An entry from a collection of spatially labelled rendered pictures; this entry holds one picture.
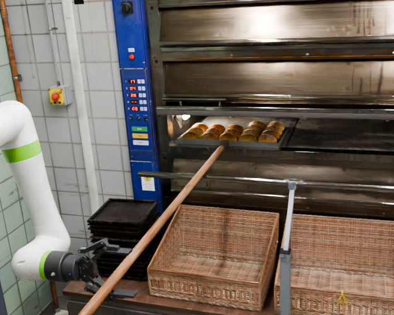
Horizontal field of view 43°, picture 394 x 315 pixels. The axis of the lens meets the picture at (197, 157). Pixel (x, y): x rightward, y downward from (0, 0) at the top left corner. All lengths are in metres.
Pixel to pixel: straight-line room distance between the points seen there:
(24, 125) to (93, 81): 1.22
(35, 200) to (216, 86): 1.19
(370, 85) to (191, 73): 0.86
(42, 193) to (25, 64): 1.43
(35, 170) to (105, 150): 1.26
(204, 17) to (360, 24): 0.72
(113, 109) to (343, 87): 1.19
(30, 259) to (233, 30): 1.42
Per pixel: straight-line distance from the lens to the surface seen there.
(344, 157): 2.53
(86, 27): 2.76
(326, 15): 2.41
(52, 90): 2.85
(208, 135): 2.68
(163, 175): 2.34
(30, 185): 1.66
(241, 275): 2.62
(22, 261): 1.65
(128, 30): 2.62
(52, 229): 1.71
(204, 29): 2.50
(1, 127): 1.53
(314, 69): 2.45
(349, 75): 2.44
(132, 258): 1.65
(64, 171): 3.07
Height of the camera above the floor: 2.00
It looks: 19 degrees down
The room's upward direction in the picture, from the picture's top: 4 degrees counter-clockwise
